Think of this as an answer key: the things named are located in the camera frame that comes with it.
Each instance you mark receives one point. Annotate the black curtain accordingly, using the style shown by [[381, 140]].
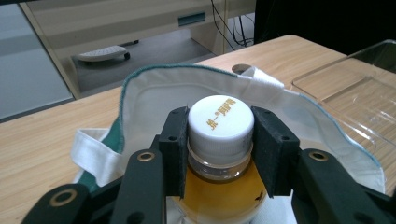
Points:
[[327, 21]]

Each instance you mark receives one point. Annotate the amber drink bottle white cap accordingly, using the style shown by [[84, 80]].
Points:
[[221, 124]]

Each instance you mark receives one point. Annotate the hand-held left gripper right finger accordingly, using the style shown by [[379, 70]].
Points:
[[274, 149]]

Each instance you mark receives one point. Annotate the clear plastic tray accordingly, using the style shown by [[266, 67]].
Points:
[[358, 93]]

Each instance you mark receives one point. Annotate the light wooden office desk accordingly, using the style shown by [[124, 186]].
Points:
[[124, 18]]

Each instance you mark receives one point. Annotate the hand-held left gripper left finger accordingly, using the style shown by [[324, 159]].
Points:
[[172, 149]]

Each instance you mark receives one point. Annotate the white green orange tote bag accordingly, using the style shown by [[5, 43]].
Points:
[[149, 102]]

